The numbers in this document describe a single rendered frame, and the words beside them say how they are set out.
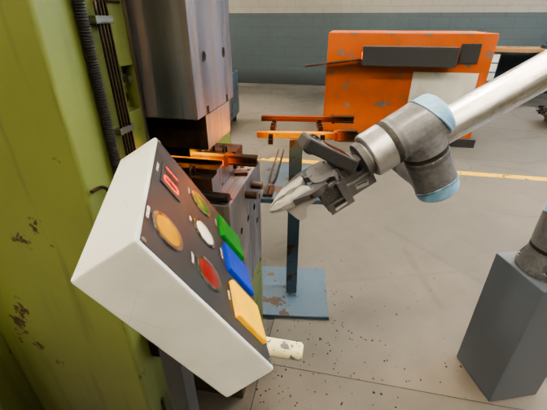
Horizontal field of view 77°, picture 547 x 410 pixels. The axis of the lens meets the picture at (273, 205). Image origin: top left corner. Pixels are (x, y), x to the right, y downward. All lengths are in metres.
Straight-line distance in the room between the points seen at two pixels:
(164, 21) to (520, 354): 1.60
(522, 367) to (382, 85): 3.47
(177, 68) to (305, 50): 7.74
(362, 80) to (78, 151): 3.99
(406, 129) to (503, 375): 1.25
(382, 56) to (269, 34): 4.76
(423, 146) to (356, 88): 3.83
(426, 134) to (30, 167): 0.77
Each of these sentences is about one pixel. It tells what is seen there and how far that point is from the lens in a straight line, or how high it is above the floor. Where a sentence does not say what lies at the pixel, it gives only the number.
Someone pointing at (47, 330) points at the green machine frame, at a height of 0.62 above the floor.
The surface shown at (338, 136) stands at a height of 0.97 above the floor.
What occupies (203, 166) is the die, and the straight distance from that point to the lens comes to 1.08.
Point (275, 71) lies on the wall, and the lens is 8.73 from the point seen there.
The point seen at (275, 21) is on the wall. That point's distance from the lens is 8.66.
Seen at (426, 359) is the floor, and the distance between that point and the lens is 1.88.
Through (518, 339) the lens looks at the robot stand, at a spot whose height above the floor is 0.37.
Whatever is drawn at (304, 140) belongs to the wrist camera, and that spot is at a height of 1.20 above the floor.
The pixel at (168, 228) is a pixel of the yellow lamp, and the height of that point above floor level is 1.17.
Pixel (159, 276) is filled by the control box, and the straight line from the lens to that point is 0.38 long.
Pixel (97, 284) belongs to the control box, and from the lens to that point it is 0.39.
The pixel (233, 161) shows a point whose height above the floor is 0.99.
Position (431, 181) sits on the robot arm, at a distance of 0.75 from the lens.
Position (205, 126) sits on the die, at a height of 1.13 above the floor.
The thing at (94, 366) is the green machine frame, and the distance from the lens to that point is 1.22.
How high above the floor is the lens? 1.39
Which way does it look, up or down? 29 degrees down
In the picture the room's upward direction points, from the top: straight up
